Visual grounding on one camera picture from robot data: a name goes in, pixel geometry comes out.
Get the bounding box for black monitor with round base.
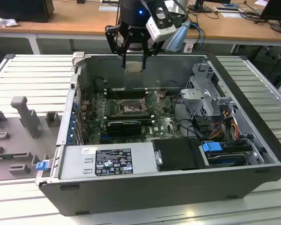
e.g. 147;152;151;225
259;0;281;35

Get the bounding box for long wooden desk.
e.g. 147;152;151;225
29;0;281;56

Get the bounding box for black computer box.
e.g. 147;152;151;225
0;0;54;23

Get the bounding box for dark hard disk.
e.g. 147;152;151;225
207;153;246;167

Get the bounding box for grey case release latch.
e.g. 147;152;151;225
71;52;85;69

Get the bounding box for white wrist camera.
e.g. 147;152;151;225
146;6;177;43

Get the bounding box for silver topped CPU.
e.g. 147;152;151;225
126;61;142;74

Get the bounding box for grey metal drive cage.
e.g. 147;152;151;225
180;62;237;118

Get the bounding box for grey parts rack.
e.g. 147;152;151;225
0;96;63;181

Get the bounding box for black cable bundle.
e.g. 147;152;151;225
173;93;225;143

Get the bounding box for silver metal latch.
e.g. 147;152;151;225
154;150;163;166

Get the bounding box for black monitor with flat stand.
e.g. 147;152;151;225
188;0;232;13

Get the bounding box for black graphics card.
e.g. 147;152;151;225
106;120;143;136

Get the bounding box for short wooden desk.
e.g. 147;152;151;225
0;14;40;55

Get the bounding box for CPU socket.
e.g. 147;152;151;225
118;98;148;116

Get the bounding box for blue cable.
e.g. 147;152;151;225
189;22;205;45

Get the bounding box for grey power supply unit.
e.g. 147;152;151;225
59;143;159;180

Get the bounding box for white adapter with code label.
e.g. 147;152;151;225
183;41;194;53

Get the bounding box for black open PC case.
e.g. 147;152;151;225
35;52;281;218

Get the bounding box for crumpled white paper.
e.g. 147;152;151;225
0;13;20;28

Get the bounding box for metal disk bay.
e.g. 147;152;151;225
198;138;265;168

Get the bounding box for blue disk carrier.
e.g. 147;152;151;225
201;141;223;157

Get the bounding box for black plastic shroud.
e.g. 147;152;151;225
151;138;204;172

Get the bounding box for blue case latch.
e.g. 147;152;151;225
36;161;49;171

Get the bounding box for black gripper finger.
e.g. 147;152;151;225
105;22;134;70
140;32;166;70

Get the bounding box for yellow red wire bundle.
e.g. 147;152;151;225
212;110;240;141

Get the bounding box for metal CPU socket cover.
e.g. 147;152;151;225
141;92;160;112

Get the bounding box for green motherboard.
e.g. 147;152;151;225
81;90;187;145

